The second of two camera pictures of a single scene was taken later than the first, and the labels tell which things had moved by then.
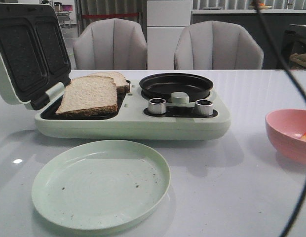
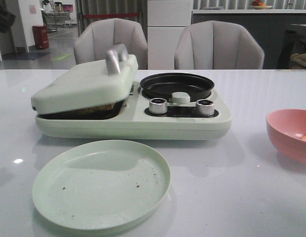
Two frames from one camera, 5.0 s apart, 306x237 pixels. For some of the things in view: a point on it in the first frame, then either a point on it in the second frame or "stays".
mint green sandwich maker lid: (31, 54) -> (95, 85)
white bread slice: (89, 96) -> (102, 112)
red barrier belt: (124, 15) stays
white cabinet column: (166, 21) stays
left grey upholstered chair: (111, 44) stays
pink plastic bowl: (286, 127) stays
